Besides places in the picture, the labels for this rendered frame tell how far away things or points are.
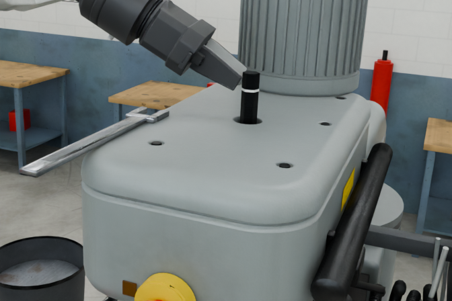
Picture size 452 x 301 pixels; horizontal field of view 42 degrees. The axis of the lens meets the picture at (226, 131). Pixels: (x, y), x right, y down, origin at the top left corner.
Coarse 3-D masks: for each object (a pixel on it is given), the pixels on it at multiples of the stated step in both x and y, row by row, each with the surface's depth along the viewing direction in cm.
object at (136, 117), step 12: (144, 108) 74; (132, 120) 69; (144, 120) 70; (156, 120) 71; (96, 132) 64; (108, 132) 64; (120, 132) 65; (72, 144) 60; (84, 144) 60; (96, 144) 61; (48, 156) 56; (60, 156) 56; (72, 156) 57; (24, 168) 53; (36, 168) 53; (48, 168) 54
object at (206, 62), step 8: (200, 48) 69; (208, 48) 69; (200, 56) 68; (208, 56) 69; (216, 56) 69; (192, 64) 69; (200, 64) 68; (208, 64) 69; (216, 64) 69; (224, 64) 69; (200, 72) 69; (208, 72) 69; (216, 72) 69; (224, 72) 69; (232, 72) 69; (216, 80) 69; (224, 80) 69; (232, 80) 69; (240, 80) 69; (232, 88) 69
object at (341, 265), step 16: (384, 144) 94; (368, 160) 88; (384, 160) 88; (368, 176) 80; (384, 176) 84; (352, 192) 76; (368, 192) 75; (352, 208) 70; (368, 208) 71; (352, 224) 65; (368, 224) 68; (336, 240) 62; (352, 240) 62; (336, 256) 58; (352, 256) 60; (320, 272) 56; (336, 272) 56; (352, 272) 58; (320, 288) 55; (336, 288) 54
